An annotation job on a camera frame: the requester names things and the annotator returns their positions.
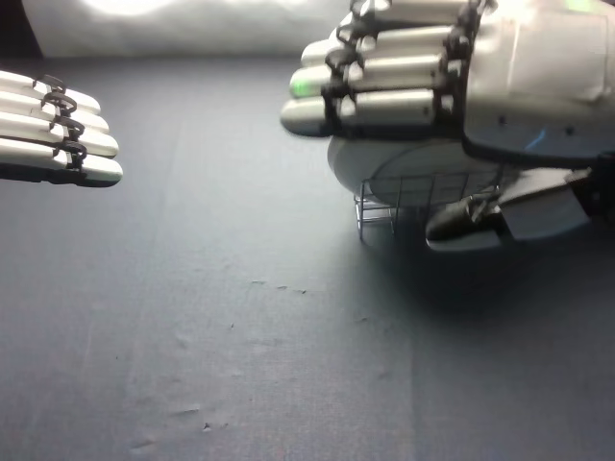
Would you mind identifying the grey table cloth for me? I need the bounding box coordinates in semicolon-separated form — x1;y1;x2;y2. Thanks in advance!
0;52;615;461

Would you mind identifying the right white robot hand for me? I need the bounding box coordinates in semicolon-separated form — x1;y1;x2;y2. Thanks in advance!
279;0;615;254

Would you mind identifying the white backdrop board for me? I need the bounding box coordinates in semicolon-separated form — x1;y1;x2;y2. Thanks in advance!
21;0;357;60

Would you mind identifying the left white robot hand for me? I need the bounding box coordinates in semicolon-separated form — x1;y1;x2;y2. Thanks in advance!
0;69;125;188

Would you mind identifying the wire dish rack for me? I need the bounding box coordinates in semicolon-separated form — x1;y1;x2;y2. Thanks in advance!
354;173;504;241

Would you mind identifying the white plate with black rim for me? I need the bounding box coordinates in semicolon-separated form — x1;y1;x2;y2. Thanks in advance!
326;135;505;211

